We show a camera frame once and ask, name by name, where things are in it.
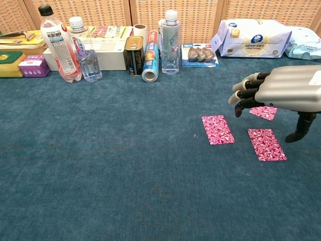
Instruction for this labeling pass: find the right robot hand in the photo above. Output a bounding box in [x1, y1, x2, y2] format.
[227, 65, 321, 144]

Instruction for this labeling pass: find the white tissue pack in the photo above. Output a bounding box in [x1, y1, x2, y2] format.
[210, 18, 293, 59]

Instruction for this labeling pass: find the tall clear bottle white cap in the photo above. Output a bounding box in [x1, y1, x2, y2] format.
[160, 10, 182, 75]

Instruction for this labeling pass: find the blue hooks blister pack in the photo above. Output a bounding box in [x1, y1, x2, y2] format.
[181, 43, 220, 68]

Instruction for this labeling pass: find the small purple box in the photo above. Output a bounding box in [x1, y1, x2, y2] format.
[18, 55, 52, 78]

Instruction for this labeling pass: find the brown cardboard box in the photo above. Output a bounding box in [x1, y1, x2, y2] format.
[22, 45, 48, 57]

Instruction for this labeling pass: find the black gold tin can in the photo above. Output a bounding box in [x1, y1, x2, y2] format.
[123, 36, 145, 76]

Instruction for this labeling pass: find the blue plastic wrap roll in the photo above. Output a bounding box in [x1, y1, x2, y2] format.
[141, 30, 161, 83]

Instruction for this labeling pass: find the blue felt table mat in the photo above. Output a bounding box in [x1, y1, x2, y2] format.
[0, 54, 321, 241]

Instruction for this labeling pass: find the white paper roll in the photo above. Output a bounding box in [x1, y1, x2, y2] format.
[132, 24, 148, 51]

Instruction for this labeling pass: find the bamboo folding screen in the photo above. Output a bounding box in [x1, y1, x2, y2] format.
[0, 0, 321, 45]

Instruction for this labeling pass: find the small clear water bottle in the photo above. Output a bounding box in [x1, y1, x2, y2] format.
[68, 16, 103, 82]

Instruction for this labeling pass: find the dark green small box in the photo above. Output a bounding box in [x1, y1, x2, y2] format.
[0, 51, 26, 78]

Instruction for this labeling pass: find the light blue wet wipes pack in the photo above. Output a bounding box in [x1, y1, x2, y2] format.
[284, 25, 321, 60]

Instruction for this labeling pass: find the long white carton box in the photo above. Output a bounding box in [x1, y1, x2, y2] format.
[42, 41, 127, 72]

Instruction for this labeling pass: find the yellow razor blister pack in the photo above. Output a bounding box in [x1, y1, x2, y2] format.
[0, 30, 47, 51]

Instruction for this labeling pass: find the pink drink bottle black cap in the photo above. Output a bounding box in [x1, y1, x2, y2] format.
[38, 5, 83, 83]

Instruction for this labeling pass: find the pink patterned card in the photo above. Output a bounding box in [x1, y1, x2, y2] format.
[249, 106, 278, 122]
[247, 128, 288, 162]
[201, 114, 236, 146]

